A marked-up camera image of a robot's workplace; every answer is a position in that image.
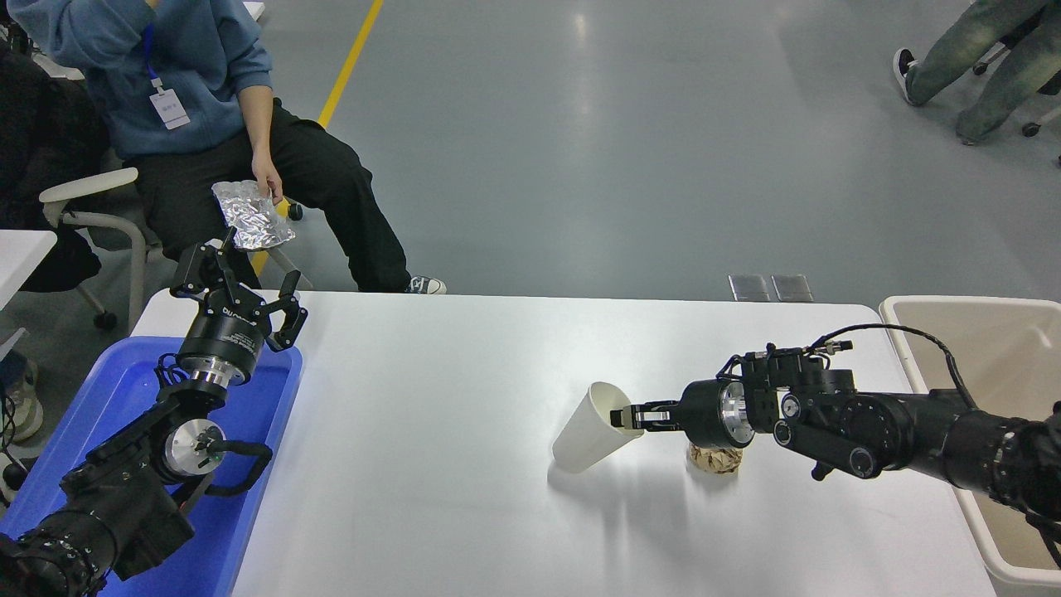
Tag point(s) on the person with foil tray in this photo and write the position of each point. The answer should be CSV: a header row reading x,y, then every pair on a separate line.
x,y
207,50

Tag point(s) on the white flat board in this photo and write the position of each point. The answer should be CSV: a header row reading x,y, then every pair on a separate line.
x,y
254,8

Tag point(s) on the large pale bin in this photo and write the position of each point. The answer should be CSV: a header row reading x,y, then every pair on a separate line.
x,y
995,356

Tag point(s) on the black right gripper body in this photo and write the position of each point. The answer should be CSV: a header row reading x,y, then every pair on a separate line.
x,y
700,414

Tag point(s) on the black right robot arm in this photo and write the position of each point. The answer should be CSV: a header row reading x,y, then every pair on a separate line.
x,y
912,431

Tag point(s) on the white ID badge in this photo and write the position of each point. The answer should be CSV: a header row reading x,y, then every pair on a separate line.
x,y
170,109

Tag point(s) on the white paper cup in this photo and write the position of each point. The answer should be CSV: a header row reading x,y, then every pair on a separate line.
x,y
588,439

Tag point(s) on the blue plastic tray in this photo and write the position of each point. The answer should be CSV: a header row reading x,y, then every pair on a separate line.
x,y
124,390

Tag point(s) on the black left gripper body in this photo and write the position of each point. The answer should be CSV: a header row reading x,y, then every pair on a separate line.
x,y
224,332

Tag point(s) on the grey office chair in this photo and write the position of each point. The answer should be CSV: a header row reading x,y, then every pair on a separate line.
x,y
83,186

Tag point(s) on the black chair leg with caster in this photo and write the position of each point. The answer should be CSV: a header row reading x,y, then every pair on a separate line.
x,y
1030,128

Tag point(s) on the person's left hand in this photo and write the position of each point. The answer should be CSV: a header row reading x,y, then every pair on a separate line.
x,y
267,174

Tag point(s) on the silver foil tray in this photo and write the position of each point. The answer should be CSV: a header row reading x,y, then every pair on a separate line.
x,y
249,215

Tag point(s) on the person in faded jeans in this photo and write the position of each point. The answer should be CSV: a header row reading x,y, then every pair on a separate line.
x,y
953,50

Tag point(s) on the black jacket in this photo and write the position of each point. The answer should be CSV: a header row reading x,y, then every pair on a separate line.
x,y
33,133

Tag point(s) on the black equipment stand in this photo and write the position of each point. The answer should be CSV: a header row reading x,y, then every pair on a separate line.
x,y
12,33

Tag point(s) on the pale worn shoe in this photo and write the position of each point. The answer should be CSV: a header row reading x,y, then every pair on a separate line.
x,y
23,406

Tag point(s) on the grey floor outlet plate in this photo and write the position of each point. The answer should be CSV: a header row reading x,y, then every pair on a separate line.
x,y
749,288
793,288

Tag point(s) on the person's left forearm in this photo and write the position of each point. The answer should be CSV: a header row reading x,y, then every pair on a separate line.
x,y
257,120

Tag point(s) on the crumpled tan paper ball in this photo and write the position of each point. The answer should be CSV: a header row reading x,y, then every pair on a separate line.
x,y
713,461

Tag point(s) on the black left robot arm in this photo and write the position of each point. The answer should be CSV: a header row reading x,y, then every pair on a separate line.
x,y
124,497

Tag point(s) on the small white side table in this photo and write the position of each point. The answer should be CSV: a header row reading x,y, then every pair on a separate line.
x,y
21,257

